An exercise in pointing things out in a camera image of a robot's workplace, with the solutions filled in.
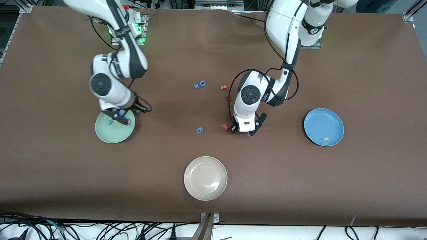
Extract aluminium camera post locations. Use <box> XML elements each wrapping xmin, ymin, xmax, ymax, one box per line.
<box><xmin>191</xmin><ymin>213</ymin><xmax>220</xmax><ymax>240</ymax></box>

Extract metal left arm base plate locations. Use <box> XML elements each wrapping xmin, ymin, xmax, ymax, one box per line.
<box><xmin>300</xmin><ymin>39</ymin><xmax>322</xmax><ymax>50</ymax></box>

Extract black base power cable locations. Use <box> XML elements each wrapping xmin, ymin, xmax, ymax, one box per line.
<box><xmin>232</xmin><ymin>9</ymin><xmax>268</xmax><ymax>22</ymax></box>

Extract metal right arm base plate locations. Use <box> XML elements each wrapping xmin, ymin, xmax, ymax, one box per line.
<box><xmin>133</xmin><ymin>13</ymin><xmax>147</xmax><ymax>45</ymax></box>

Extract grey metal box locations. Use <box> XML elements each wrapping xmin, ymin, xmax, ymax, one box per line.
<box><xmin>194</xmin><ymin>0</ymin><xmax>244</xmax><ymax>10</ymax></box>

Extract person's blue trousers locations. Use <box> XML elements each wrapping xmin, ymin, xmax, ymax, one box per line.
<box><xmin>359</xmin><ymin>0</ymin><xmax>399</xmax><ymax>14</ymax></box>

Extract blue plate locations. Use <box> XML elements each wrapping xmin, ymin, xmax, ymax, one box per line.
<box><xmin>303</xmin><ymin>108</ymin><xmax>345</xmax><ymax>147</ymax></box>

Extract beige plate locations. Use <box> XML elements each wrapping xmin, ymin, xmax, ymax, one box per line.
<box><xmin>183</xmin><ymin>156</ymin><xmax>228</xmax><ymax>201</ymax></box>

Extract brown table cover sheet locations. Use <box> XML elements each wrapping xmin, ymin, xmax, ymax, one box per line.
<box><xmin>0</xmin><ymin>6</ymin><xmax>427</xmax><ymax>227</ymax></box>

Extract tangled black floor cables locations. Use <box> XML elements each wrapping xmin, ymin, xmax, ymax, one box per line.
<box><xmin>0</xmin><ymin>209</ymin><xmax>187</xmax><ymax>240</ymax></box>

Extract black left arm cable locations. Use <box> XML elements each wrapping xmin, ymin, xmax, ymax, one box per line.
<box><xmin>228</xmin><ymin>0</ymin><xmax>299</xmax><ymax>133</ymax></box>

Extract green plate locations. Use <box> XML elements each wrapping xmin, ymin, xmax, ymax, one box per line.
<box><xmin>95</xmin><ymin>110</ymin><xmax>136</xmax><ymax>144</ymax></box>

